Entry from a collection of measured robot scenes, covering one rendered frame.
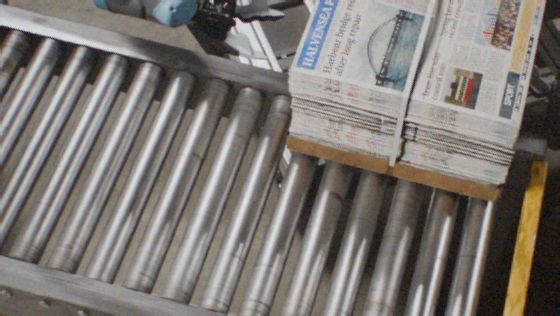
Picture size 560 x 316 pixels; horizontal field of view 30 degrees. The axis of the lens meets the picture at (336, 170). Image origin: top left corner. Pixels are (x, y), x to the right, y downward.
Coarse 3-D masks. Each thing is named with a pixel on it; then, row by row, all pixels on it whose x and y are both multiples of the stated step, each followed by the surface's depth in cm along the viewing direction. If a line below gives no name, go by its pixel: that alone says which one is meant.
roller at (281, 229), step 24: (288, 168) 180; (312, 168) 181; (288, 192) 177; (288, 216) 174; (264, 240) 172; (288, 240) 172; (264, 264) 169; (264, 288) 166; (240, 312) 164; (264, 312) 165
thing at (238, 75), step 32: (0, 32) 195; (32, 32) 192; (64, 32) 193; (96, 32) 193; (64, 64) 198; (160, 64) 190; (192, 64) 191; (224, 64) 191; (160, 96) 199; (288, 96) 188; (512, 160) 187
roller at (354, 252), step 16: (368, 176) 180; (384, 176) 180; (368, 192) 178; (384, 192) 180; (352, 208) 177; (368, 208) 176; (352, 224) 174; (368, 224) 174; (352, 240) 172; (368, 240) 173; (352, 256) 170; (368, 256) 173; (336, 272) 169; (352, 272) 169; (336, 288) 167; (352, 288) 168; (336, 304) 165; (352, 304) 167
